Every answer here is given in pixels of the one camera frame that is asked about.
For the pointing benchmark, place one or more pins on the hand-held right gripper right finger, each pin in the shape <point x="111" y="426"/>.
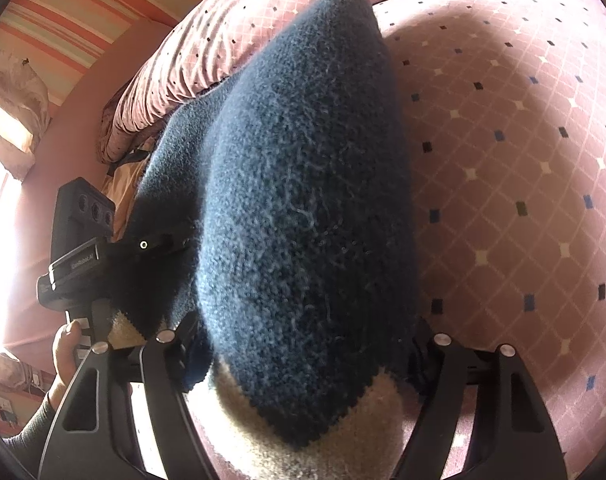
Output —
<point x="433" y="375"/>

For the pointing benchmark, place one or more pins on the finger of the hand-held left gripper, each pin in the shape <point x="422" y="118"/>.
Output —
<point x="153" y="247"/>

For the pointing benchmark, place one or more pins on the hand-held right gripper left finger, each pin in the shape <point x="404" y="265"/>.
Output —
<point x="155" y="362"/>

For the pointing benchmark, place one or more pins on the navy knit argyle sweater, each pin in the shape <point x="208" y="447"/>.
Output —
<point x="308" y="185"/>

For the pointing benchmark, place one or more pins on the person's left forearm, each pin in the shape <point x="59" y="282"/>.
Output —
<point x="33" y="425"/>

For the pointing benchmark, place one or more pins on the person's left hand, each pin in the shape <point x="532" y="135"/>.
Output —
<point x="64" y="355"/>

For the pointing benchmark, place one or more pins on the tan cloth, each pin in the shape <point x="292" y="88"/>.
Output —
<point x="123" y="195"/>

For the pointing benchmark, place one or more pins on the folded purple diamond-print quilt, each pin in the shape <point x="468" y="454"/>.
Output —
<point x="208" y="35"/>

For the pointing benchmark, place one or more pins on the purple diamond-print bed sheet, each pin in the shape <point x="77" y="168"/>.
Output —
<point x="508" y="160"/>

